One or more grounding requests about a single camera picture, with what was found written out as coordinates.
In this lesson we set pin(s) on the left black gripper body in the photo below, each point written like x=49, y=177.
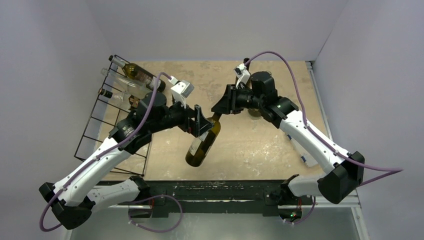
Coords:
x=185, y=122

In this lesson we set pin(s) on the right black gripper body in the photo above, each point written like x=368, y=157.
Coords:
x=234, y=99

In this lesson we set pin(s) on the clear wine bottle dark label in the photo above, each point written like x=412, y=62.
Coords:
x=133, y=87

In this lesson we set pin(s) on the square clear liquor bottle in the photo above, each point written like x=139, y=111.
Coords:
x=123, y=100

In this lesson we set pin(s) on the dark green labelled wine bottle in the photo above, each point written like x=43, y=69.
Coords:
x=134, y=71

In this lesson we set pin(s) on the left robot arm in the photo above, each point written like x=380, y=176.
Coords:
x=76, y=197

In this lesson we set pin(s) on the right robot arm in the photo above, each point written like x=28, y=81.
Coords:
x=343, y=171

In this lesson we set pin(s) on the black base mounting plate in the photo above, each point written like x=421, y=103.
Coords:
x=264, y=197

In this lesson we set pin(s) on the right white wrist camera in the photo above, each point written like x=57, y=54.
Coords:
x=242, y=74

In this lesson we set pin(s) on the black wire wine rack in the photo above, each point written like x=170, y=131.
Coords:
x=102, y=119

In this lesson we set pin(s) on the aluminium frame rail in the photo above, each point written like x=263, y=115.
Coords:
x=322, y=221

